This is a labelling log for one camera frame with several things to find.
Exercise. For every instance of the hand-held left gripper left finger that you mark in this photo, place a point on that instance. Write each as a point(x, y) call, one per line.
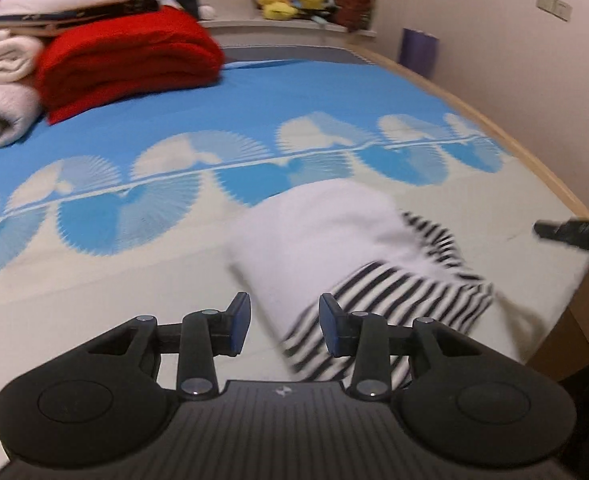
point(240, 322)

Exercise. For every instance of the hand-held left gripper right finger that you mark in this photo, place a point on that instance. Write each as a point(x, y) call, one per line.
point(330, 325)

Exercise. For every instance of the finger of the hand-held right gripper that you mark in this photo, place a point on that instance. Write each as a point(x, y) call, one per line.
point(574, 232)

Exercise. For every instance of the white black striped small garment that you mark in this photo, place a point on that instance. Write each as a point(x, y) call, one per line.
point(334, 230)

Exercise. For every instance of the blue white printed bedsheet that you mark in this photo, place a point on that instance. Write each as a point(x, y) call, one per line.
point(254, 110)

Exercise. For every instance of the purple box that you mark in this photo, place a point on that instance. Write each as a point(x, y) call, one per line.
point(418, 52)

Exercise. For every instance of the red folded blanket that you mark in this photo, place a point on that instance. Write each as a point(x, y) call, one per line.
point(124, 60)

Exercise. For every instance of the dark patterned folded cloth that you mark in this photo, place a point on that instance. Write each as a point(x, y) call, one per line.
point(74, 14)

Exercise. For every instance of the wooden bed frame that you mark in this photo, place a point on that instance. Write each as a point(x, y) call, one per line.
point(474, 105)

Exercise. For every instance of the white wall switch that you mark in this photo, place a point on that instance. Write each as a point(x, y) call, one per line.
point(554, 6)

